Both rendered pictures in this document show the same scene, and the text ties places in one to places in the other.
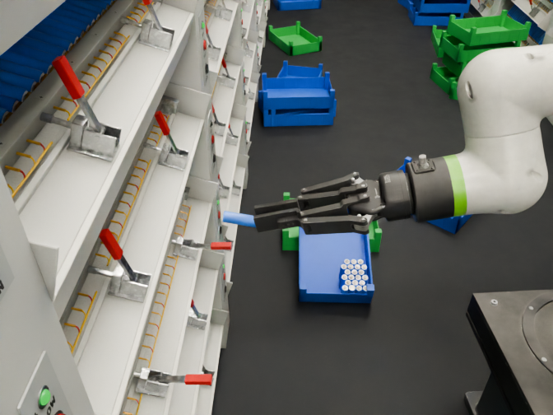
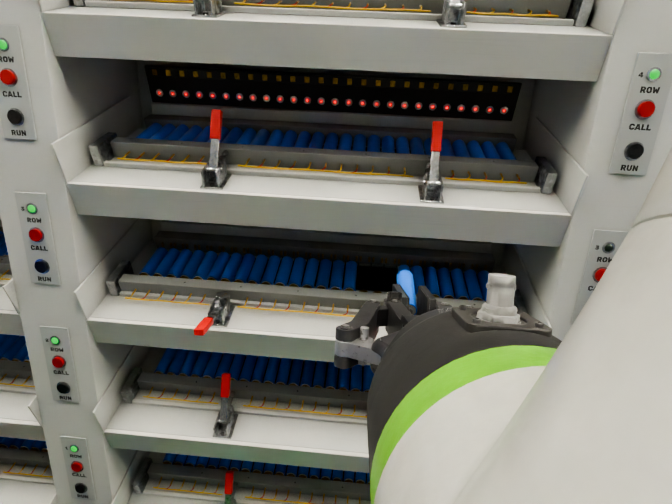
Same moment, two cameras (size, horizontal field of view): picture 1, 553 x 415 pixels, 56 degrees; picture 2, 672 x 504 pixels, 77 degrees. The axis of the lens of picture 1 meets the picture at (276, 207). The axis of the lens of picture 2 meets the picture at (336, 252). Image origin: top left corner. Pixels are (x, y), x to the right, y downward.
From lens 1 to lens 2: 0.77 m
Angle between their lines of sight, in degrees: 80
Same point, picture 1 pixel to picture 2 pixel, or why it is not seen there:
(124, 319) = (182, 181)
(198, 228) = not seen: hidden behind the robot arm
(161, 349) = (264, 319)
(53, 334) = (32, 29)
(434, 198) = (380, 391)
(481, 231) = not seen: outside the picture
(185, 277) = not seen: hidden behind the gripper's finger
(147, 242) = (281, 186)
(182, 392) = (298, 433)
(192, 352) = (354, 441)
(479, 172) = (470, 430)
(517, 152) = (613, 454)
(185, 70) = (581, 132)
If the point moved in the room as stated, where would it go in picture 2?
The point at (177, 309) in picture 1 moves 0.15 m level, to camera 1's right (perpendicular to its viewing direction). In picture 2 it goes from (320, 328) to (308, 398)
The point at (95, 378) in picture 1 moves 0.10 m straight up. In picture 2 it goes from (127, 175) to (118, 91)
